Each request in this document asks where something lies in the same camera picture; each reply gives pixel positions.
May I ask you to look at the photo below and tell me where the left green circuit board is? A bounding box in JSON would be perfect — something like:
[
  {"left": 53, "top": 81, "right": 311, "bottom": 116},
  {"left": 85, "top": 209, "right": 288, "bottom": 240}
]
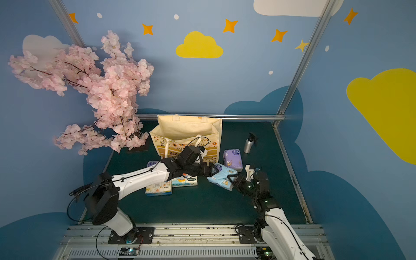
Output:
[{"left": 119, "top": 247, "right": 140, "bottom": 256}]

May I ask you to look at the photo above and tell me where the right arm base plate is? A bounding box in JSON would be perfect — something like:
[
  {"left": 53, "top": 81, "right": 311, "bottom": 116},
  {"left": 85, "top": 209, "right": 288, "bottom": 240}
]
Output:
[{"left": 236, "top": 225, "right": 264, "bottom": 244}]

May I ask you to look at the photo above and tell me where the green circuit board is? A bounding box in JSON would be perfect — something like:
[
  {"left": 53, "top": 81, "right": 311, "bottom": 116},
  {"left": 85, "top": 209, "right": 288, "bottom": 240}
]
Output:
[
  {"left": 119, "top": 247, "right": 140, "bottom": 256},
  {"left": 256, "top": 247, "right": 275, "bottom": 260}
]

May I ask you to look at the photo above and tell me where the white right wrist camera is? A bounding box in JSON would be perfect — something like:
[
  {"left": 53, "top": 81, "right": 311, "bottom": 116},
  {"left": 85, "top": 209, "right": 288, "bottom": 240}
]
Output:
[{"left": 245, "top": 165, "right": 256, "bottom": 182}]

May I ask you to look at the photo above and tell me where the purple tissue pack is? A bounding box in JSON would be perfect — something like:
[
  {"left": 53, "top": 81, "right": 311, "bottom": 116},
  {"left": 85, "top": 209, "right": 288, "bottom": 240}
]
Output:
[
  {"left": 223, "top": 149, "right": 243, "bottom": 172},
  {"left": 147, "top": 161, "right": 159, "bottom": 167}
]

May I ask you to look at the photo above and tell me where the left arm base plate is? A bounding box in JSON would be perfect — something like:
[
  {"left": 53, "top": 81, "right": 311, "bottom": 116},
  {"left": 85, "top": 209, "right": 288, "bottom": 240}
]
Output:
[{"left": 108, "top": 226, "right": 155, "bottom": 245}]

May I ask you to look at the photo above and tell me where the silver spray bottle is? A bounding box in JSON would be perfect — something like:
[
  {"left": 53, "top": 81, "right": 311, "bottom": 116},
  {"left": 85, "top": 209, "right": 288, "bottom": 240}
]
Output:
[{"left": 243, "top": 132, "right": 258, "bottom": 154}]

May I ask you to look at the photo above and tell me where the blue orange tissue pack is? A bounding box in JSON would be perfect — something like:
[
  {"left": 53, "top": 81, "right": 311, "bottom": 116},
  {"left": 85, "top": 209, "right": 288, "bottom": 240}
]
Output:
[{"left": 145, "top": 180, "right": 172, "bottom": 197}]

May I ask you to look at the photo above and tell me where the right green circuit board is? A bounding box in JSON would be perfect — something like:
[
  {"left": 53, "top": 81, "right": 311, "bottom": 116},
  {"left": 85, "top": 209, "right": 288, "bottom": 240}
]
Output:
[{"left": 256, "top": 247, "right": 275, "bottom": 260}]

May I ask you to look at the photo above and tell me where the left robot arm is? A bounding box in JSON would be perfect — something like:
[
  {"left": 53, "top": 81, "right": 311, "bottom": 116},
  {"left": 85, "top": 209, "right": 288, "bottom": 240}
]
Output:
[{"left": 84, "top": 146, "right": 219, "bottom": 244}]

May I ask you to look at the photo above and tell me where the pink cherry blossom tree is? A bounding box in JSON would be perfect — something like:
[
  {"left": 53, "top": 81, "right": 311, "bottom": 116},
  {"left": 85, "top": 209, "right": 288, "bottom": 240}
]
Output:
[{"left": 8, "top": 30, "right": 154, "bottom": 156}]

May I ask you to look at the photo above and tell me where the light blue tissue pack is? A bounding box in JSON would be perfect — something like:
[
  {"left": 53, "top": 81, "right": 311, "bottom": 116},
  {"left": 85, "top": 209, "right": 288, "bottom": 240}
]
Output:
[{"left": 207, "top": 163, "right": 238, "bottom": 191}]

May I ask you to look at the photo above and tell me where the white green elephant tissue pack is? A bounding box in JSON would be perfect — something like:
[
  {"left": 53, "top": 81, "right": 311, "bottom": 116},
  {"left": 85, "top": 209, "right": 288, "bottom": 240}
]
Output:
[{"left": 172, "top": 177, "right": 198, "bottom": 188}]

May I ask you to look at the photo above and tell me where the cream canvas tote bag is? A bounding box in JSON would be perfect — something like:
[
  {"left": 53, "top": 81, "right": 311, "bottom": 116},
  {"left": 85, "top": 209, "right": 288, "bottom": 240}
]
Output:
[{"left": 150, "top": 114, "right": 223, "bottom": 163}]

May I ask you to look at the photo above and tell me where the aluminium mounting rail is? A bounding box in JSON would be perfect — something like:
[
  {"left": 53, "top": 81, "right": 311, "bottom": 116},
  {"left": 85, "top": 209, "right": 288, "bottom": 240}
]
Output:
[{"left": 53, "top": 224, "right": 335, "bottom": 260}]

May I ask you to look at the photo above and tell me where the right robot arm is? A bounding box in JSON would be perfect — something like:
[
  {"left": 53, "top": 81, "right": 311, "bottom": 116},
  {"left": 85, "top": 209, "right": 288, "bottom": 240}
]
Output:
[{"left": 227, "top": 171, "right": 317, "bottom": 260}]

